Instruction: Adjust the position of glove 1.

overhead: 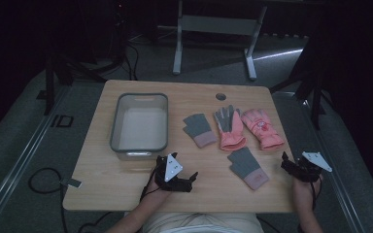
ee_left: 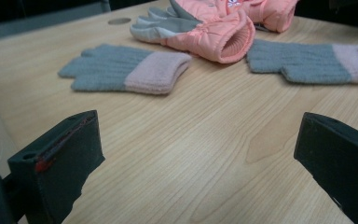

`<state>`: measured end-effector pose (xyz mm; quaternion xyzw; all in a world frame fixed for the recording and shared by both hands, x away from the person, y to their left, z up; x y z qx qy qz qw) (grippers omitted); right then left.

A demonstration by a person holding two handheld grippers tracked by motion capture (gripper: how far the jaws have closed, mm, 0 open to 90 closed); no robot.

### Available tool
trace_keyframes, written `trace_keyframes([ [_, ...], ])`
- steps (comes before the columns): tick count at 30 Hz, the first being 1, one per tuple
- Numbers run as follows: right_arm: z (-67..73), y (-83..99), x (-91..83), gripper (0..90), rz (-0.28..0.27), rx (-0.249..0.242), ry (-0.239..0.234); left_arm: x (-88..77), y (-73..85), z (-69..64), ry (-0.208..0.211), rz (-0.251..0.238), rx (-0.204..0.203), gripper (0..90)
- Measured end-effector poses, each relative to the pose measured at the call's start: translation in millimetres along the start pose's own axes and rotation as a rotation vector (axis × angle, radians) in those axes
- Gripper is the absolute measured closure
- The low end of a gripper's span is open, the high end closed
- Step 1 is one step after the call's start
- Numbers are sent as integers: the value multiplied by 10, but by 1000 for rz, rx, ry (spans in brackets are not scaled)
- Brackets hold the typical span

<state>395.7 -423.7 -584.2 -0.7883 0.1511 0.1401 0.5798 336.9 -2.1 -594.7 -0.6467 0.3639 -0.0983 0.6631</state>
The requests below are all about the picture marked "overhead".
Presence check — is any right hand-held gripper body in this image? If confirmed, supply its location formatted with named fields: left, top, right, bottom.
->
left=281, top=150, right=333, bottom=183

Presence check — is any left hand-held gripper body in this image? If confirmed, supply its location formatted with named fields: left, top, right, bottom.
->
left=154, top=153, right=195, bottom=193

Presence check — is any pink glove with grey palm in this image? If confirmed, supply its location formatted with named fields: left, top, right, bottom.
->
left=213, top=104, right=248, bottom=152

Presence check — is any person's right hand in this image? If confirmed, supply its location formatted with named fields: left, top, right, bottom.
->
left=291, top=176, right=323, bottom=212

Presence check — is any person's left hand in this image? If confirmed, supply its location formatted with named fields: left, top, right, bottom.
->
left=145, top=176, right=173, bottom=203

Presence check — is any grey knit glove pink cuff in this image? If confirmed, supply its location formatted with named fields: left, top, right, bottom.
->
left=226, top=147, right=270, bottom=191
left=183, top=113, right=218, bottom=150

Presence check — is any pink glove with cartoon print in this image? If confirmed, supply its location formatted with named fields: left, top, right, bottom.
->
left=240, top=109, right=286, bottom=151

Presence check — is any clear plastic bin grey rim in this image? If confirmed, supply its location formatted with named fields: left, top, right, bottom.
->
left=110, top=92, right=169, bottom=161

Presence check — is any person's light shirt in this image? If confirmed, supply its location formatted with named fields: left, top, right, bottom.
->
left=141, top=212, right=265, bottom=233

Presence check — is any black tripod stand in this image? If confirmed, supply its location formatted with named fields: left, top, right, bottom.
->
left=36, top=0, right=128, bottom=117
left=269, top=30, right=335, bottom=131

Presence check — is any small grey flat connector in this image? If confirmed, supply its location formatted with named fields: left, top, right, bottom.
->
left=59, top=177, right=83, bottom=189

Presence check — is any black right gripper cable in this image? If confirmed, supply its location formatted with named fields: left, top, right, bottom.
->
left=309, top=180, right=322, bottom=210

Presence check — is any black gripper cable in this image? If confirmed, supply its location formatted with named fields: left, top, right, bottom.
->
left=309, top=180, right=322, bottom=210
left=140, top=166, right=159, bottom=202

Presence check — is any metal floor rail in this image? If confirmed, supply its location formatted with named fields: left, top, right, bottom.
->
left=302, top=96, right=365, bottom=233
left=0, top=86, right=73, bottom=226

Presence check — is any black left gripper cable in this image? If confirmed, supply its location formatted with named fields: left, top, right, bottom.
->
left=140, top=166, right=159, bottom=202

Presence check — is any black floor cable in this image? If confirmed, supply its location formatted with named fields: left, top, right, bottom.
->
left=28, top=167, right=70, bottom=233

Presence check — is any white metal desk frame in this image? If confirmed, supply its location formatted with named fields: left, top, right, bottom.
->
left=172, top=0, right=269, bottom=82

